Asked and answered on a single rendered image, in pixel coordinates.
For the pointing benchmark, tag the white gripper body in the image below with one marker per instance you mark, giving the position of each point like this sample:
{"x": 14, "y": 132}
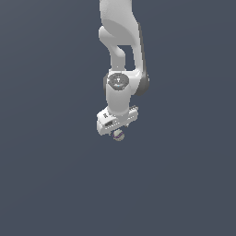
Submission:
{"x": 115, "y": 121}

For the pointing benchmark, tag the small beige striped ball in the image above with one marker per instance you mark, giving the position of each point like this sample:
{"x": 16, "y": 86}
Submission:
{"x": 118, "y": 135}

